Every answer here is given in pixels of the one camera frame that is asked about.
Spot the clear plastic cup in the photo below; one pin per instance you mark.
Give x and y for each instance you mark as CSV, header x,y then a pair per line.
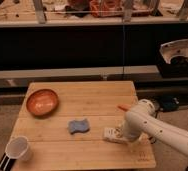
x,y
19,148

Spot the blue sponge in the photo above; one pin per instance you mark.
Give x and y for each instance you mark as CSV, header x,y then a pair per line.
x,y
78,126

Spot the orange crate on shelf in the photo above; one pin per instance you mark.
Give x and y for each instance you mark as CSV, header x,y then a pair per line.
x,y
105,8

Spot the black striped table leg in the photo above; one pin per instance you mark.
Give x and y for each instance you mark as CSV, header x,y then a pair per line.
x,y
6,163

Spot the dark box on floor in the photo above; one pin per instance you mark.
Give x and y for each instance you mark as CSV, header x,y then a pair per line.
x,y
168,103

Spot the orange carrot toy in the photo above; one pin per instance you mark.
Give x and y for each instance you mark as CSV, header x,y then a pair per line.
x,y
123,107

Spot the white plastic bottle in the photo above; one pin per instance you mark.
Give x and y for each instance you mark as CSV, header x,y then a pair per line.
x,y
114,135

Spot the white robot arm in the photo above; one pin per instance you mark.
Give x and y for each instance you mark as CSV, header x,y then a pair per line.
x,y
139,118

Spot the orange ceramic bowl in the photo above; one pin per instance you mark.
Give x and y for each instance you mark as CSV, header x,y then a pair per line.
x,y
42,102

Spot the wooden folding table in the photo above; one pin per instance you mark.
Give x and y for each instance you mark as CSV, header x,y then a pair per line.
x,y
55,149

